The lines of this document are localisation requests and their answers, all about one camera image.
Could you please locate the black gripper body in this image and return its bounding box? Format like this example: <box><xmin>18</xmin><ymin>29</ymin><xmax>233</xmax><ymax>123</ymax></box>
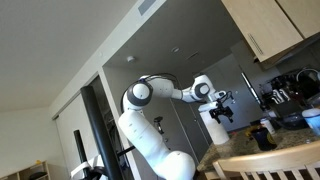
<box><xmin>209</xmin><ymin>102</ymin><xmax>233</xmax><ymax>119</ymax></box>

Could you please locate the dark blue coffee mug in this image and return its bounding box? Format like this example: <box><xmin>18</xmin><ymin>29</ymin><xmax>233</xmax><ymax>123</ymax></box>
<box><xmin>251</xmin><ymin>127</ymin><xmax>277</xmax><ymax>151</ymax></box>

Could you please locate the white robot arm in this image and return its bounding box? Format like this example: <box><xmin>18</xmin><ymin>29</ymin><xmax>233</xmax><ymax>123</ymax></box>
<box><xmin>118</xmin><ymin>75</ymin><xmax>233</xmax><ymax>180</ymax></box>

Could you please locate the black coffee machine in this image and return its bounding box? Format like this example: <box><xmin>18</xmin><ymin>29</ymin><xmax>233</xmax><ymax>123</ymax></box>
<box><xmin>260</xmin><ymin>68</ymin><xmax>320</xmax><ymax>117</ymax></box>

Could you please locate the white paper towel roll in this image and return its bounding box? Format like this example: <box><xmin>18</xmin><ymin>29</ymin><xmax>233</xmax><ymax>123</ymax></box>
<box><xmin>198</xmin><ymin>102</ymin><xmax>229</xmax><ymax>145</ymax></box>

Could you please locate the small white bottle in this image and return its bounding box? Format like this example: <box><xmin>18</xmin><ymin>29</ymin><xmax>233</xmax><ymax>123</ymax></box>
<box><xmin>260</xmin><ymin>118</ymin><xmax>275</xmax><ymax>134</ymax></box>

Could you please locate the dark glass bowl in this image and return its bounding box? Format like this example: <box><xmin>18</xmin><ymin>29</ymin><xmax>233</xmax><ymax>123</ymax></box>
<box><xmin>278</xmin><ymin>113</ymin><xmax>308</xmax><ymax>130</ymax></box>

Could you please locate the blue lidded plastic container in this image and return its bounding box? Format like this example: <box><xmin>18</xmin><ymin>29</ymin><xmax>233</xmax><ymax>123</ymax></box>
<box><xmin>302</xmin><ymin>108</ymin><xmax>320</xmax><ymax>136</ymax></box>

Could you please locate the wooden chair back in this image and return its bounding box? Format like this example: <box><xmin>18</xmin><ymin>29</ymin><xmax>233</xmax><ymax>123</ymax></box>
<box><xmin>213</xmin><ymin>141</ymin><xmax>320</xmax><ymax>180</ymax></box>

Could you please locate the light wood upper cabinet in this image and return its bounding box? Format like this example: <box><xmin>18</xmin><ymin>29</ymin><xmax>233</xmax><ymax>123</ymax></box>
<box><xmin>221</xmin><ymin>0</ymin><xmax>320</xmax><ymax>64</ymax></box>

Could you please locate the white smoke detector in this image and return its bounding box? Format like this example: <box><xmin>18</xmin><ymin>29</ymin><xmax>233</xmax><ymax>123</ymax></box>
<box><xmin>127</xmin><ymin>56</ymin><xmax>136</xmax><ymax>63</ymax></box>

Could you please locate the black vertical pole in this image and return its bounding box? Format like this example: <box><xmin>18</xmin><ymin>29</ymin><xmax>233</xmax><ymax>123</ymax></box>
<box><xmin>80</xmin><ymin>86</ymin><xmax>123</xmax><ymax>180</ymax></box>

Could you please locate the wooden shelf unit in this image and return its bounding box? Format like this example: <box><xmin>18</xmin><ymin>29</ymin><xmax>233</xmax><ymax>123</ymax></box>
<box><xmin>0</xmin><ymin>161</ymin><xmax>51</xmax><ymax>180</ymax></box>

